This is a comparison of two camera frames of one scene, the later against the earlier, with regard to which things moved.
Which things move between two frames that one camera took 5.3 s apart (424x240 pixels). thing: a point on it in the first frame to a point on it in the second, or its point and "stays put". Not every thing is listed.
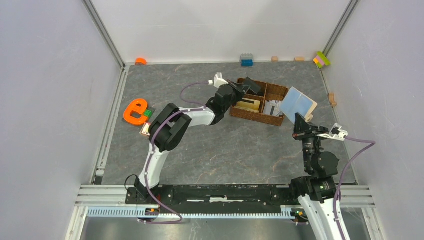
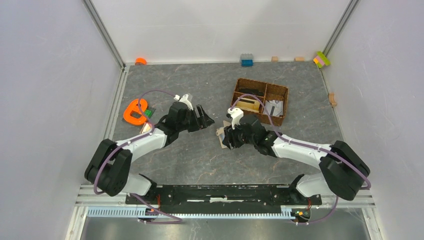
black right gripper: [305, 129] to [230, 134]
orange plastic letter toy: [139, 105] stays put
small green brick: [148, 112] stays put
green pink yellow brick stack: [321, 59] stays put
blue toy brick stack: [247, 60] stays put
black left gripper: [241, 89] to [203, 121]
